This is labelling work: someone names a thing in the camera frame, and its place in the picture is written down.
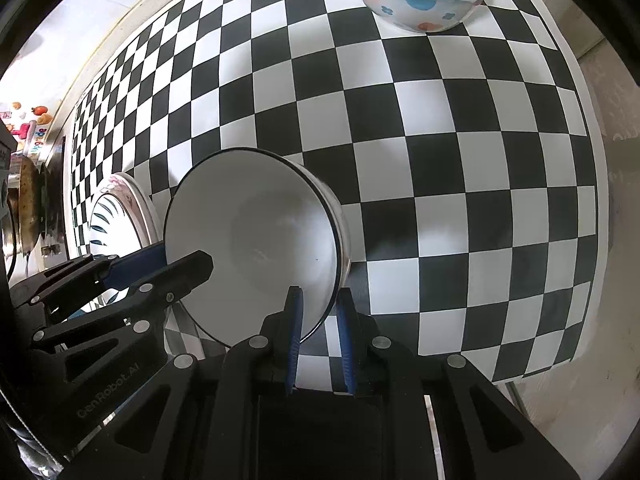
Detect black glass gas stove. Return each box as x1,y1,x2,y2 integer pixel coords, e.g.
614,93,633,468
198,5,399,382
42,135,68,257

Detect pink floral plate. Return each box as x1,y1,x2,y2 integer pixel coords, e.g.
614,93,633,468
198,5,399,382
102,172,166,247

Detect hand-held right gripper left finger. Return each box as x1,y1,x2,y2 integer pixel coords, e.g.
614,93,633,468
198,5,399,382
60,285,306,480

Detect dark striped plate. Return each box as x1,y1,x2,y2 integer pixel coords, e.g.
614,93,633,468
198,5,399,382
89,187,166,311

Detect dark wok with handle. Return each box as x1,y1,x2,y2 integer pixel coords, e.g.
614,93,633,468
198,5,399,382
17,157,45,257

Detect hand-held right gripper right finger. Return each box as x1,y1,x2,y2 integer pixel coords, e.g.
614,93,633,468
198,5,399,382
336,289,582,480

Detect plain white bowl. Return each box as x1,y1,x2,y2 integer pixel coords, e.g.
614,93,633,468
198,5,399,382
295,157,354,288

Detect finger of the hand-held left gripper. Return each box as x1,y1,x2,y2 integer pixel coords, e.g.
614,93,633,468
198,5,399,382
29,250,215,356
10,242,168,313

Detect colourful wall stickers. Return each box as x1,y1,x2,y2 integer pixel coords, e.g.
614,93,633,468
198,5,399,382
0,101,54,137

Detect black white checkered cloth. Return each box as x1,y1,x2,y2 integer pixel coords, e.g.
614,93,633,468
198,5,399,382
70,0,601,386

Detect white bowl with dark rim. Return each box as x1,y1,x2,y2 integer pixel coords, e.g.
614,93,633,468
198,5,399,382
163,147,347,348

